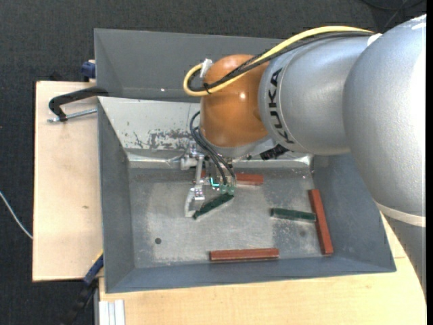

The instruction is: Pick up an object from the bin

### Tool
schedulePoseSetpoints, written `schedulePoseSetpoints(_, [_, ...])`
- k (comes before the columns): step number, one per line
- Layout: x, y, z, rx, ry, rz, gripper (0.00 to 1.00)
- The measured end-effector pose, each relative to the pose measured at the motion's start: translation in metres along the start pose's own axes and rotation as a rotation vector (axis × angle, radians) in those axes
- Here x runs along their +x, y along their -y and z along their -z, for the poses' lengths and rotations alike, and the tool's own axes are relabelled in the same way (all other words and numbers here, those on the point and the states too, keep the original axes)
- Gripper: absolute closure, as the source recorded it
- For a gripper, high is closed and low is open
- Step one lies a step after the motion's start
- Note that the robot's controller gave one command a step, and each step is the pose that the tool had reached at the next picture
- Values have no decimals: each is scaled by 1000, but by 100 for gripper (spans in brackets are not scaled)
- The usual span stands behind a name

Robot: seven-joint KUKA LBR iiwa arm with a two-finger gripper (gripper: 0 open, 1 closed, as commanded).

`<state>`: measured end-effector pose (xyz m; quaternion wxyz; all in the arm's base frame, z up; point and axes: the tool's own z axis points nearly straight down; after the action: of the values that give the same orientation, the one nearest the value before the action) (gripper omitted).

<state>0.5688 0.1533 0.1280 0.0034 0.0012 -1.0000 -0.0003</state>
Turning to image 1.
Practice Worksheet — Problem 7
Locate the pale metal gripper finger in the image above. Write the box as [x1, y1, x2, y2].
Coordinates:
[184, 186, 206, 219]
[179, 140, 205, 171]

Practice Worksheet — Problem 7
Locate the dark green flat block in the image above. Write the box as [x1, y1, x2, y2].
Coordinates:
[192, 192, 235, 221]
[269, 207, 317, 222]

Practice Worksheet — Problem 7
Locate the red-brown flat block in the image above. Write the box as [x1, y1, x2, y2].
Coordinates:
[208, 247, 281, 263]
[200, 170, 265, 187]
[307, 188, 335, 257]

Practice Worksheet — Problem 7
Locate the grey metal bin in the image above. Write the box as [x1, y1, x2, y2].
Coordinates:
[93, 28, 397, 294]

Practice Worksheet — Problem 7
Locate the pale wood flat board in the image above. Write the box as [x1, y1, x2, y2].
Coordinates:
[32, 81, 104, 282]

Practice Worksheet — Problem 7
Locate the black cylinder on white bracket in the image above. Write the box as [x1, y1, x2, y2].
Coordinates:
[259, 144, 290, 161]

